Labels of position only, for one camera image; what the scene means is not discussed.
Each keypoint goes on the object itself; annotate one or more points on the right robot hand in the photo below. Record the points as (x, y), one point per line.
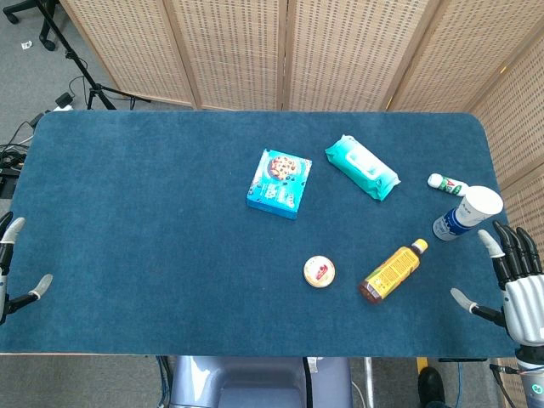
(524, 302)

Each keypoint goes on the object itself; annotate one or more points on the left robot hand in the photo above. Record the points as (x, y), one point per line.
(6, 272)

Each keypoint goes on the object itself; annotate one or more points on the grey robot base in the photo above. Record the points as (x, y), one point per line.
(259, 382)

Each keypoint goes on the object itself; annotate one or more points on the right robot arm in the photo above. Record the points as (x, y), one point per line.
(532, 374)

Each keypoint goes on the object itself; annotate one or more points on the blue and white paper cup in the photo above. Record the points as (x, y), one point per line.
(466, 213)

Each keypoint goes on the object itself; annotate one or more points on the black shoe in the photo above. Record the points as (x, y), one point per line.
(430, 389)

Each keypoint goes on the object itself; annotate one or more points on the yellow label tea bottle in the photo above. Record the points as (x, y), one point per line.
(392, 273)

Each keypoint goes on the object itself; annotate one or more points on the small white yogurt bottle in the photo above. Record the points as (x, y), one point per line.
(446, 183)

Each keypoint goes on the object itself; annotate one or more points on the blue table mat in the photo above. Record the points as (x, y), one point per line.
(170, 238)

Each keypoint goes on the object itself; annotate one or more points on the black power adapter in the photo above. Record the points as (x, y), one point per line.
(64, 100)

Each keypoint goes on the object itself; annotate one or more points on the teal wet wipes pack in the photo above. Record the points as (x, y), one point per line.
(361, 167)

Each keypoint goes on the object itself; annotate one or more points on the black tripod stand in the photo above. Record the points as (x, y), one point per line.
(76, 64)

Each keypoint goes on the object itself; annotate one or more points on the black office chair base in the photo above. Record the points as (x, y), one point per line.
(30, 21)

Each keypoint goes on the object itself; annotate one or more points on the blue cookie box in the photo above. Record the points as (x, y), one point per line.
(279, 183)

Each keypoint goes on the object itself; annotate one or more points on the woven folding screen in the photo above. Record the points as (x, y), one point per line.
(340, 51)

